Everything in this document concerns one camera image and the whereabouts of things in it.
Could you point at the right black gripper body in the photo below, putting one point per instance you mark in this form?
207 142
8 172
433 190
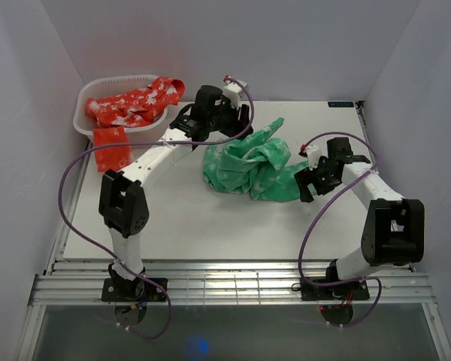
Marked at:
322 180

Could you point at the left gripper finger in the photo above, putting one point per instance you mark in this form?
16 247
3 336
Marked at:
237 135
245 120

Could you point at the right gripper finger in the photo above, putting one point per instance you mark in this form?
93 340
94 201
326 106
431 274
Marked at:
302 178
307 194

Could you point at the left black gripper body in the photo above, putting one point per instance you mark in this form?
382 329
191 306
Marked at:
227 117

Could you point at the green tie-dye trousers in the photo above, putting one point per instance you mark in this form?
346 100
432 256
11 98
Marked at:
256 166

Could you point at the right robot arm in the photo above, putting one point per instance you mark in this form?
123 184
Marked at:
394 229

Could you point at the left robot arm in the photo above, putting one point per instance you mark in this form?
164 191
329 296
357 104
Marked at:
122 201

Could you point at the orange tie-dye trousers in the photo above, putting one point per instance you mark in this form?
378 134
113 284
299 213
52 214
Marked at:
164 91

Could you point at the dark table label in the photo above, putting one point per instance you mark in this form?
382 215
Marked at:
340 104

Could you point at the white plastic basket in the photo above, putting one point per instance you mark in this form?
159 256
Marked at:
102 104

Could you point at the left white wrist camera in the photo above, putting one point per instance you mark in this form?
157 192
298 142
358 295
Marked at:
233 92

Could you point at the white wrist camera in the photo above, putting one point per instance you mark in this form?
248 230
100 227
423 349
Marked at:
233 92
312 153

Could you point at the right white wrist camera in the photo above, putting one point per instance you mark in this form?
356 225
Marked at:
312 153

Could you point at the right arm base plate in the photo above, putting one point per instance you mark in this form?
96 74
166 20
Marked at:
355 291

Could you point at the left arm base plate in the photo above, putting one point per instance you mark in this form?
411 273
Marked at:
130 291

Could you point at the aluminium rail frame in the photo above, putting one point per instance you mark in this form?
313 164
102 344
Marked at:
67 282

